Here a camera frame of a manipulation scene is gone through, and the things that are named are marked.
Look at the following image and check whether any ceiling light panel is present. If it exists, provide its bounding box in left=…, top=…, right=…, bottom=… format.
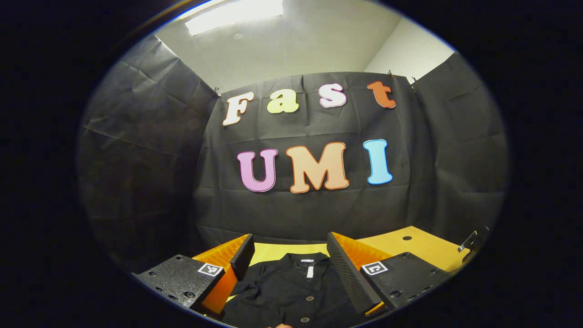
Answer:
left=184, top=0, right=284, bottom=36

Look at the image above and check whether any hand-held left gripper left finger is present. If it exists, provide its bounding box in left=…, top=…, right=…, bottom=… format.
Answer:
left=132, top=233, right=256, bottom=319

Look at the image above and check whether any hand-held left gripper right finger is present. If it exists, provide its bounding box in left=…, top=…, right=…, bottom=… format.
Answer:
left=326, top=231, right=451, bottom=315

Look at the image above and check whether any black button shirt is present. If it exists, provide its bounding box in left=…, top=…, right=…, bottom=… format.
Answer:
left=221, top=252, right=369, bottom=328

